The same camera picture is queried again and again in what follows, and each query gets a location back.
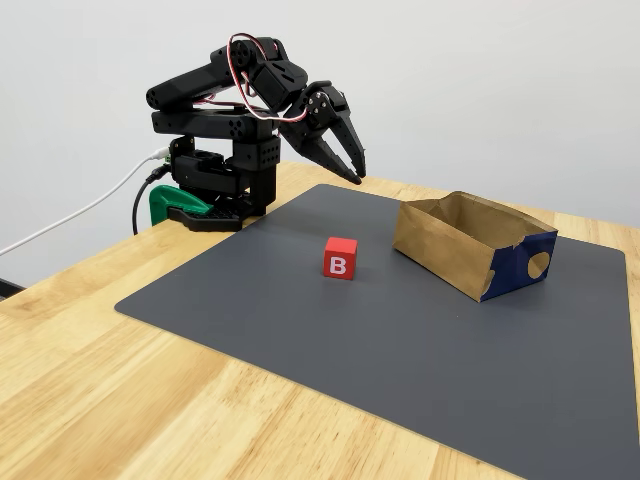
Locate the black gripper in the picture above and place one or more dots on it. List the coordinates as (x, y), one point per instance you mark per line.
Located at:
(311, 131)

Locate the red letter cube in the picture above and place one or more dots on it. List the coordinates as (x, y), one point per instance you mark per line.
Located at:
(339, 260)

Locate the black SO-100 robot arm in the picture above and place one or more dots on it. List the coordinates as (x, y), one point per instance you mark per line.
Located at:
(200, 80)

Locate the brown paper box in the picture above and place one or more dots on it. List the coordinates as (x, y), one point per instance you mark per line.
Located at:
(440, 250)

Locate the green table clamp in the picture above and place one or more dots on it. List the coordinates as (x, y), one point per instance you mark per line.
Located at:
(165, 200)

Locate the dark grey mat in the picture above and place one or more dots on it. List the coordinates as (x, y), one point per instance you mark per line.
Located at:
(350, 350)

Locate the black furniture piece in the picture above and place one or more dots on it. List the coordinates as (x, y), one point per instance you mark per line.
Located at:
(7, 287)

